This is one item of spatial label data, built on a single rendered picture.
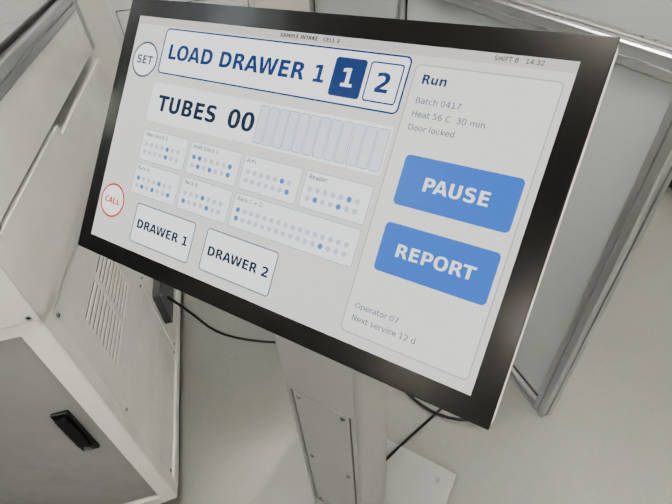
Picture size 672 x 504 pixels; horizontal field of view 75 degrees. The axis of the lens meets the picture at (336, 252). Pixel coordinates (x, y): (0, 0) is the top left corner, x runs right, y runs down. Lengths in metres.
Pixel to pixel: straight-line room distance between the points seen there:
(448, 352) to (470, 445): 1.09
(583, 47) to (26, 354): 0.88
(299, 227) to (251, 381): 1.20
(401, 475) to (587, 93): 1.15
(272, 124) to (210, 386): 1.26
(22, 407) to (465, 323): 0.86
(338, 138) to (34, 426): 0.87
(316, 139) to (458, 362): 0.24
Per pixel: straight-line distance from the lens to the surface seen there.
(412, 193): 0.39
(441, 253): 0.38
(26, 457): 1.20
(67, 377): 0.95
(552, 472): 1.50
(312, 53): 0.46
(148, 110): 0.58
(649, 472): 1.61
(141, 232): 0.56
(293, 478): 1.38
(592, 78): 0.40
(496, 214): 0.37
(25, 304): 0.81
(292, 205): 0.43
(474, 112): 0.39
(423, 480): 1.37
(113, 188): 0.60
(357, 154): 0.41
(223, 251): 0.48
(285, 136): 0.45
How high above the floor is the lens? 1.30
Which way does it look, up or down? 41 degrees down
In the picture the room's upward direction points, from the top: 5 degrees counter-clockwise
